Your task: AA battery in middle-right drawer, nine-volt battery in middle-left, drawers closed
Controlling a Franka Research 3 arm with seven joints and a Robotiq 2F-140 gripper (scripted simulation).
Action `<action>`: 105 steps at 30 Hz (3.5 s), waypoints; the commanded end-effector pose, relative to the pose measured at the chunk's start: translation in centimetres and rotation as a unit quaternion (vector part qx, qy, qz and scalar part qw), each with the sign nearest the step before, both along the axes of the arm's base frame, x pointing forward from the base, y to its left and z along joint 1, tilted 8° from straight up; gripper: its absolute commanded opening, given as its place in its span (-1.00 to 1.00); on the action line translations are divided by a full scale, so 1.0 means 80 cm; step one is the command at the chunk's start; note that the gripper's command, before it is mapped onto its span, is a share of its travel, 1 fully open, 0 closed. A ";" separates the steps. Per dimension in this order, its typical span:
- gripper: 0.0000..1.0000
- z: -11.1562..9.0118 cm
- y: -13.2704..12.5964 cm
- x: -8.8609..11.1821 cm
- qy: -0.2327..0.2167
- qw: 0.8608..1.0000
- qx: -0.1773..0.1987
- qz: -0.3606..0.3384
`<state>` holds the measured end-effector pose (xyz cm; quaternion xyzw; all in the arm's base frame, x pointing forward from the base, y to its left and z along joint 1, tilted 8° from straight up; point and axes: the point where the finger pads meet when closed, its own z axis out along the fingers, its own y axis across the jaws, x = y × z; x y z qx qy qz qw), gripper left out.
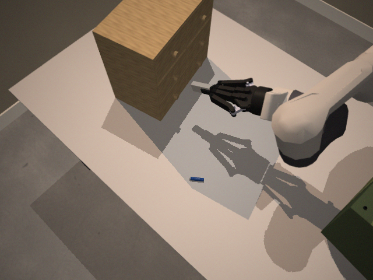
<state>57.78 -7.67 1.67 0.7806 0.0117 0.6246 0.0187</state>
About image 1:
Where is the brown wooden chest of drawers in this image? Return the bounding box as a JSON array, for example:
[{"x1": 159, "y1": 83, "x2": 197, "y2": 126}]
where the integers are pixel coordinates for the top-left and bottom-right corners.
[{"x1": 92, "y1": 0, "x2": 205, "y2": 121}]

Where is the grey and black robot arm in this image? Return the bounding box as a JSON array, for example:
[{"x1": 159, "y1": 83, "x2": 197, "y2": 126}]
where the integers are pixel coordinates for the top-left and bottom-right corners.
[{"x1": 260, "y1": 45, "x2": 373, "y2": 168}]

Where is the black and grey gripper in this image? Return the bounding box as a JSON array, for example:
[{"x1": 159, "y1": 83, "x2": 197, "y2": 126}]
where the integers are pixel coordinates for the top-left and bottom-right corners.
[{"x1": 191, "y1": 78, "x2": 273, "y2": 117}]

